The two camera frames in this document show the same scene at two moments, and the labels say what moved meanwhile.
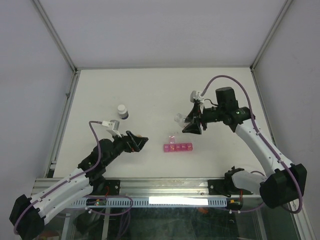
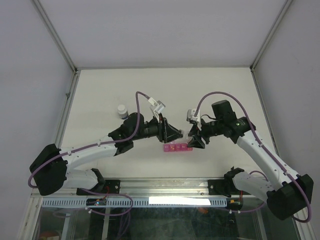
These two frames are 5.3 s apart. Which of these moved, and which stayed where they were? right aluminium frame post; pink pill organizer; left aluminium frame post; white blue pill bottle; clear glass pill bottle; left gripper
Moved: clear glass pill bottle; left gripper
Stayed: white blue pill bottle; pink pill organizer; right aluminium frame post; left aluminium frame post
